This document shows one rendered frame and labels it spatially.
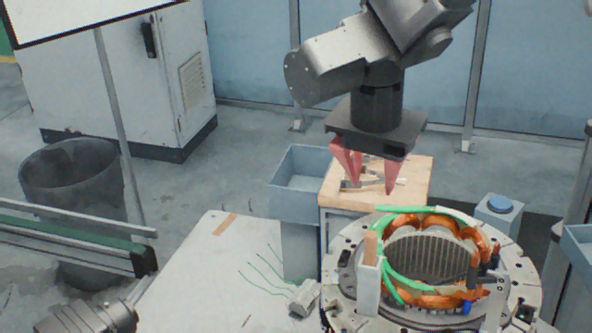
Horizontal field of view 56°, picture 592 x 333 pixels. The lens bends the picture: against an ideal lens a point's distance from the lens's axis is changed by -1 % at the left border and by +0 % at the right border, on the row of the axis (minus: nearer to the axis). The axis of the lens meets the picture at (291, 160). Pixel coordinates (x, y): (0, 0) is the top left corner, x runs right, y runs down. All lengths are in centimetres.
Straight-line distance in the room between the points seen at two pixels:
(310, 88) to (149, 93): 260
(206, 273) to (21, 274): 156
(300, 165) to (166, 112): 190
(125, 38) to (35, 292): 130
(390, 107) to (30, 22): 108
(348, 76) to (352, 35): 4
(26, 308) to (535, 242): 220
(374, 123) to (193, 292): 81
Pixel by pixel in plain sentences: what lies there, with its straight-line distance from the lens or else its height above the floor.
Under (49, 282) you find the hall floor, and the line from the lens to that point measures 270.
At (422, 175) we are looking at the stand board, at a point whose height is 107.
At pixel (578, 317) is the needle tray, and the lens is 111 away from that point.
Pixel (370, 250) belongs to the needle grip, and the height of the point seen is 121.
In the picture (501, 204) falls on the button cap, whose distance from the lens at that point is 113.
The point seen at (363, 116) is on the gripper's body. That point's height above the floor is 141.
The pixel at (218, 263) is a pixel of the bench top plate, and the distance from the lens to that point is 137.
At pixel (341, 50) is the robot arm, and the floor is 150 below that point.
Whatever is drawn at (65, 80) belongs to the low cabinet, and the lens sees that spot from 342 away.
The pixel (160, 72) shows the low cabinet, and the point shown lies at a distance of 300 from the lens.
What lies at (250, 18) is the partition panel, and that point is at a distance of 334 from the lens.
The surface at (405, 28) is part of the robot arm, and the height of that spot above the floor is 153.
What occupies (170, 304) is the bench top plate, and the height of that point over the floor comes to 78.
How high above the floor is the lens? 169
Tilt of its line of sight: 32 degrees down
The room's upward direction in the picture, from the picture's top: 3 degrees counter-clockwise
